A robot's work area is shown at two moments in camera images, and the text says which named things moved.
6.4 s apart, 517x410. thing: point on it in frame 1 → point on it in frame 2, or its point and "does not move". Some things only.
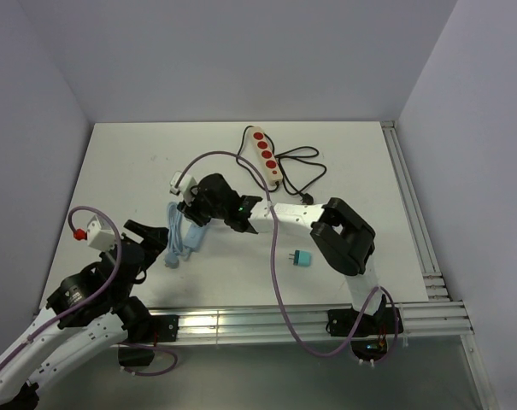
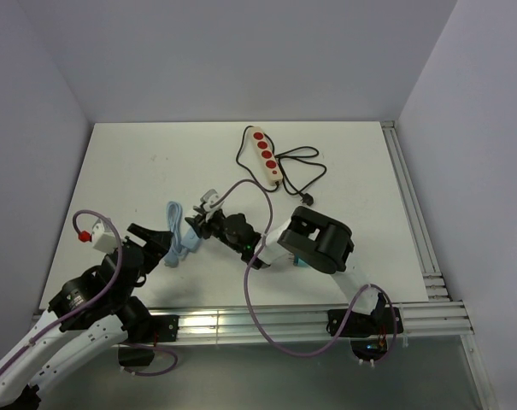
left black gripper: x=155 y=239 does not move
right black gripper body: x=200 y=211 → x=214 y=225
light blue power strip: x=194 y=236 does not move
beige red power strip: x=271 y=168 does not move
